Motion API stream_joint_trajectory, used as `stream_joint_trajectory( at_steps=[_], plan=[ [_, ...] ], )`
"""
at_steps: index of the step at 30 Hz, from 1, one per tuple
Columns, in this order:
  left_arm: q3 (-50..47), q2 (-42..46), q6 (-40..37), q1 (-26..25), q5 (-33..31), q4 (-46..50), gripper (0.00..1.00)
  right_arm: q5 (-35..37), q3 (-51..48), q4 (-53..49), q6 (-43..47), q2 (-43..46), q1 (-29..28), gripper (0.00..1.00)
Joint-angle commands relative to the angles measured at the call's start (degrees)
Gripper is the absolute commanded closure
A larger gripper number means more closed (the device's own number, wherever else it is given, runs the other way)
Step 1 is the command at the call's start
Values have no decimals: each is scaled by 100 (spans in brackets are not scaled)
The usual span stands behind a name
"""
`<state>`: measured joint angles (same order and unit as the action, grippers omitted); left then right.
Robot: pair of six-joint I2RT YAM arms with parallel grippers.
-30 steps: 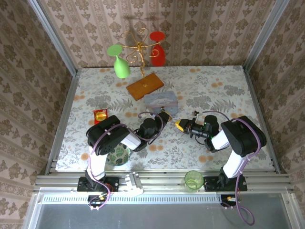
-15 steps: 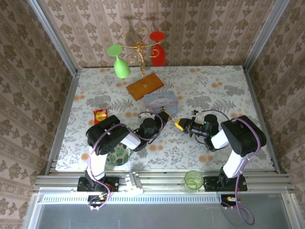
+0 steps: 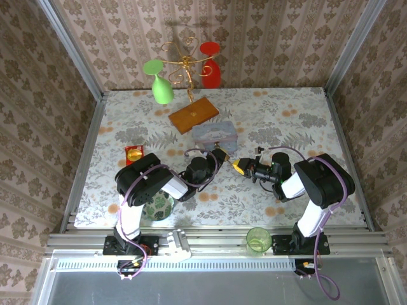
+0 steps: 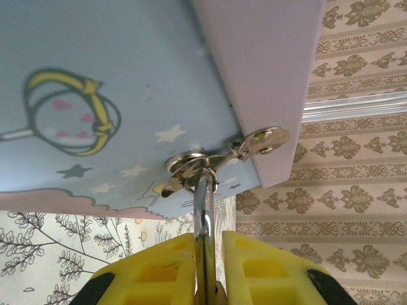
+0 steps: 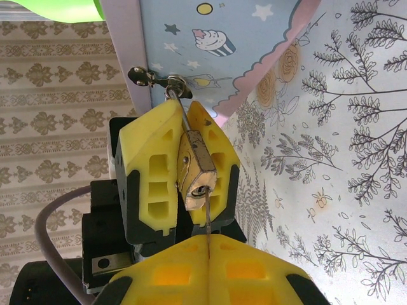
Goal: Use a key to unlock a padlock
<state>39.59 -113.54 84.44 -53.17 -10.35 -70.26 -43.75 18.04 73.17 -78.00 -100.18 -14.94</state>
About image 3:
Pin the floral tablecloth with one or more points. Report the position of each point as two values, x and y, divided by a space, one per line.
254 105

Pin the blue cartoon tin box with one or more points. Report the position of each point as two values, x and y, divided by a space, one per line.
214 135

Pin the black connector board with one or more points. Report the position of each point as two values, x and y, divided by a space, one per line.
127 266
305 266

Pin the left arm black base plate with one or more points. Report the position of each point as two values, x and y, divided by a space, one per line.
149 246

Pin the red snack packet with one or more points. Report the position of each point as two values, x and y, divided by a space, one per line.
134 155

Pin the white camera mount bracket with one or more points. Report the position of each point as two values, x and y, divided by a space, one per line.
179 246

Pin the aluminium corner post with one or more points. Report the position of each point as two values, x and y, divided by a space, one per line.
353 47
73 51

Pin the red wine glass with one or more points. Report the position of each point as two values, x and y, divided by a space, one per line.
211 74

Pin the grey metal sheet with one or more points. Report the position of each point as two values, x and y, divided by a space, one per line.
206 286

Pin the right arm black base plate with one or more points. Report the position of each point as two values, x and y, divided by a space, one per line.
281 244

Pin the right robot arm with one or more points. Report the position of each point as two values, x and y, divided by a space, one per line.
327 181

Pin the green plastic cup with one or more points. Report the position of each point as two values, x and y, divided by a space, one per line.
259 243

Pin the aluminium front frame rail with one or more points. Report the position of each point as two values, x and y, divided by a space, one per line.
216 236

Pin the green wine glass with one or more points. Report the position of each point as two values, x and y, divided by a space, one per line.
162 90

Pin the leaf pattern bowl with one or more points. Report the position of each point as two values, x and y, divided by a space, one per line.
162 209

